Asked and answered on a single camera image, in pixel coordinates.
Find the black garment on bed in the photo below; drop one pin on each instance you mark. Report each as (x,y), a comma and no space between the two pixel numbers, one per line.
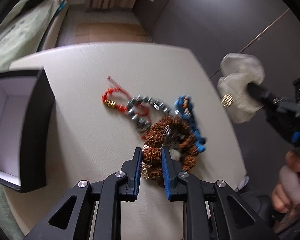
(30,4)

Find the right hand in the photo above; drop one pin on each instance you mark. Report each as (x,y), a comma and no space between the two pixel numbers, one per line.
(286,195)

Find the flattened cardboard sheet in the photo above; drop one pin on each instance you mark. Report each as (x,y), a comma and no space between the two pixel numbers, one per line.
(110,32)

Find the green bed sheet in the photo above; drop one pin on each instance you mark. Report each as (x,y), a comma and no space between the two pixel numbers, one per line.
(23,34)

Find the black jewelry box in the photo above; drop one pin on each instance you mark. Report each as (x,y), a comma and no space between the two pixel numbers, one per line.
(26,102)

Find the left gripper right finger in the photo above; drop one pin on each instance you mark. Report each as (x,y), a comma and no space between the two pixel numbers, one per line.
(173,187)

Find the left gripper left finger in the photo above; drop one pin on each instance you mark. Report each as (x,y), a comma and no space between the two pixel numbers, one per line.
(132,169)

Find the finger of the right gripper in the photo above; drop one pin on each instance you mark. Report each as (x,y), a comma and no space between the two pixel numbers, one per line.
(265,97)

